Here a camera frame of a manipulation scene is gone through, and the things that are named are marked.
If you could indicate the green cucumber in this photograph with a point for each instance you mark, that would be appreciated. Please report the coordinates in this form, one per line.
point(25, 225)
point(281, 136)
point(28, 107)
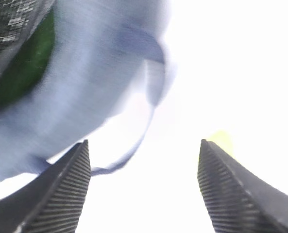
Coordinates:
point(27, 67)

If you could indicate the dark navy lunch bag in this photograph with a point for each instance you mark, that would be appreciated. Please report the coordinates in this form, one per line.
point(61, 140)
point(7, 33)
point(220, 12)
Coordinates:
point(100, 47)

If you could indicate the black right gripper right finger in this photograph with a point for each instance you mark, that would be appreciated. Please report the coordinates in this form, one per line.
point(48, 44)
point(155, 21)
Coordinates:
point(237, 201)

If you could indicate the yellow lemon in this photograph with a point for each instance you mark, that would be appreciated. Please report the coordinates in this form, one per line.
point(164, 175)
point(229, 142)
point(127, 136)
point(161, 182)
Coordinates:
point(223, 140)

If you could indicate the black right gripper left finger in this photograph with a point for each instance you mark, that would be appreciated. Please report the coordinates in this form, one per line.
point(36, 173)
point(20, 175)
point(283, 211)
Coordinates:
point(53, 201)

